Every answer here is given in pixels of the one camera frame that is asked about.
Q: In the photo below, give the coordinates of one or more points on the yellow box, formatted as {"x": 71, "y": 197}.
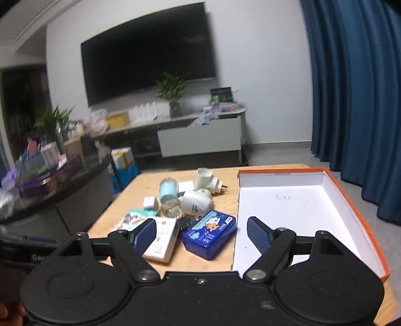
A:
{"x": 118, "y": 120}

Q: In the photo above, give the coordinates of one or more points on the beige cardboard box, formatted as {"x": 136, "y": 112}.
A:
{"x": 73, "y": 149}

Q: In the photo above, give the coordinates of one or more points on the pink white plastic bag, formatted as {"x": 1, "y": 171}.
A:
{"x": 95, "y": 121}

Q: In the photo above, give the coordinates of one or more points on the clear plastic bags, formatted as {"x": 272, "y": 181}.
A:
{"x": 202, "y": 119}

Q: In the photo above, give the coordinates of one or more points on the blue curtain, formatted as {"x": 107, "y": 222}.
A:
{"x": 354, "y": 94}

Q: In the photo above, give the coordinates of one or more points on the small black object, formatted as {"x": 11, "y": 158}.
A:
{"x": 185, "y": 225}

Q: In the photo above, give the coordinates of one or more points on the green leafy plant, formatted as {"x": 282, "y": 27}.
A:
{"x": 53, "y": 122}

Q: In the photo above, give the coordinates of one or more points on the purple gift box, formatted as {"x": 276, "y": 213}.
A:
{"x": 50, "y": 180}

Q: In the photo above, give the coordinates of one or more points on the light blue bottle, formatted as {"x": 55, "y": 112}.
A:
{"x": 169, "y": 189}

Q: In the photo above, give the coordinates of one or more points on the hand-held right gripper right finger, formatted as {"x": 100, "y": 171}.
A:
{"x": 258, "y": 235}

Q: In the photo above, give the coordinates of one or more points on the white router with antennas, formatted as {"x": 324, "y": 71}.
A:
{"x": 147, "y": 111}

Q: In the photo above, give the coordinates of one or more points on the green white bandage box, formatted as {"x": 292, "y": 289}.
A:
{"x": 134, "y": 219}

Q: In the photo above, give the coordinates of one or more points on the potted bamboo plant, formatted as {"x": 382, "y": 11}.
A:
{"x": 172, "y": 91}

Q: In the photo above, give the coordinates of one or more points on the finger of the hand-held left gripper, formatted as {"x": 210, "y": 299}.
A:
{"x": 31, "y": 240}

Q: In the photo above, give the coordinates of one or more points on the pile of small packets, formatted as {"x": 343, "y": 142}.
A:
{"x": 222, "y": 108}

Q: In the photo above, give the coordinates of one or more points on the blue plastic box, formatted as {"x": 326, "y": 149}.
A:
{"x": 210, "y": 233}

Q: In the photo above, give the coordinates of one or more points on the person's left hand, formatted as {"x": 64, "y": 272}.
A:
{"x": 7, "y": 315}

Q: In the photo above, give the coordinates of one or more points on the white cabinet front panel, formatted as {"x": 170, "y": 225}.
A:
{"x": 200, "y": 138}

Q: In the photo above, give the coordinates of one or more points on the grey TV stand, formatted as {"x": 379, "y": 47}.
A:
{"x": 147, "y": 123}

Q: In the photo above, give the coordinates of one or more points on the white cube USB charger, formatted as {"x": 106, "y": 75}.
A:
{"x": 187, "y": 189}

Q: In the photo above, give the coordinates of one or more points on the orange cardboard box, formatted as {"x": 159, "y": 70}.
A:
{"x": 297, "y": 213}

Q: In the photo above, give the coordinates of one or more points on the small white green box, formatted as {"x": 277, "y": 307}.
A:
{"x": 150, "y": 203}

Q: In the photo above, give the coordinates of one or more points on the white plug-in vaporizer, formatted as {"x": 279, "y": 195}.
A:
{"x": 205, "y": 180}

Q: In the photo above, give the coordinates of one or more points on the white printed carton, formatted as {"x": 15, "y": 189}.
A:
{"x": 164, "y": 241}

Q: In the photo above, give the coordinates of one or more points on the black television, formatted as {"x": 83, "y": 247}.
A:
{"x": 147, "y": 53}

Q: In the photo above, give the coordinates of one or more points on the blue plastic bag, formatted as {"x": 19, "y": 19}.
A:
{"x": 127, "y": 178}

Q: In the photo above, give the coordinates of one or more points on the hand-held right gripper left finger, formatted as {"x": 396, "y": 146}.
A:
{"x": 145, "y": 235}

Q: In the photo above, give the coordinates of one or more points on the dark curved counter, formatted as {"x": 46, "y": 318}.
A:
{"x": 78, "y": 197}

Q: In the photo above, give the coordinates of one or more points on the black green box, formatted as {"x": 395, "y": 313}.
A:
{"x": 221, "y": 94}

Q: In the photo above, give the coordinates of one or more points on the white yellow cardboard boxes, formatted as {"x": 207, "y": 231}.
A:
{"x": 122, "y": 156}

